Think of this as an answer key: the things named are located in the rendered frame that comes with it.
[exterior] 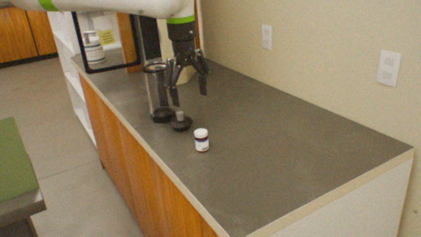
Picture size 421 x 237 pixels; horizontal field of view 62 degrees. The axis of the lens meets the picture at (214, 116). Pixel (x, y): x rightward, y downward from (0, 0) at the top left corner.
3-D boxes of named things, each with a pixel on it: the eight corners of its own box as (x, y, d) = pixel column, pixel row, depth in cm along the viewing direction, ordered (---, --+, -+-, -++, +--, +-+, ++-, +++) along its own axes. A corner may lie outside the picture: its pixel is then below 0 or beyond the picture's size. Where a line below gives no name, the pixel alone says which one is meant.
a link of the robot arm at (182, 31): (179, 25, 104) (202, 19, 109) (157, 22, 112) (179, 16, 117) (181, 45, 107) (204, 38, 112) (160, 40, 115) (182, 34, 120)
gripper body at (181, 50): (185, 34, 118) (189, 60, 122) (165, 40, 113) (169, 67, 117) (200, 37, 113) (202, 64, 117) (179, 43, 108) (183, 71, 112)
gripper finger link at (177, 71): (188, 58, 114) (185, 56, 113) (175, 90, 114) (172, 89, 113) (181, 56, 117) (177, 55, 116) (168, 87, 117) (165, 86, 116)
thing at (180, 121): (187, 120, 140) (185, 105, 137) (197, 128, 133) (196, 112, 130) (166, 126, 136) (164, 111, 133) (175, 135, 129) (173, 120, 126)
